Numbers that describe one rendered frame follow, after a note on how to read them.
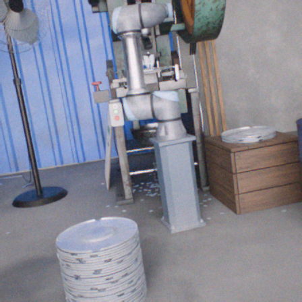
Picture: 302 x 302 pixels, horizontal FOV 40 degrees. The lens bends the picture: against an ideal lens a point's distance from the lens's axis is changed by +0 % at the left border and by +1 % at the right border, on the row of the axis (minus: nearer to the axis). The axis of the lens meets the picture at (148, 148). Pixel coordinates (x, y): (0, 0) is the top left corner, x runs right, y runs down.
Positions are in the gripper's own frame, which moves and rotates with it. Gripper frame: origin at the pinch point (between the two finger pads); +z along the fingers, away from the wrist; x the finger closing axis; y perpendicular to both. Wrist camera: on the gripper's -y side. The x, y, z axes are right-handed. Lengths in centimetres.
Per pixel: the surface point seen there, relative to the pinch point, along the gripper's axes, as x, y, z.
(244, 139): -40, -42, 43
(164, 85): -8.6, 10.5, 11.6
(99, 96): 32.5, -0.5, 12.4
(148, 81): 1.4, 7.5, 8.1
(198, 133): -23.5, -4.5, 42.9
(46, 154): 96, 137, 66
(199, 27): -32.6, 2.7, -19.3
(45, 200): 80, 22, 77
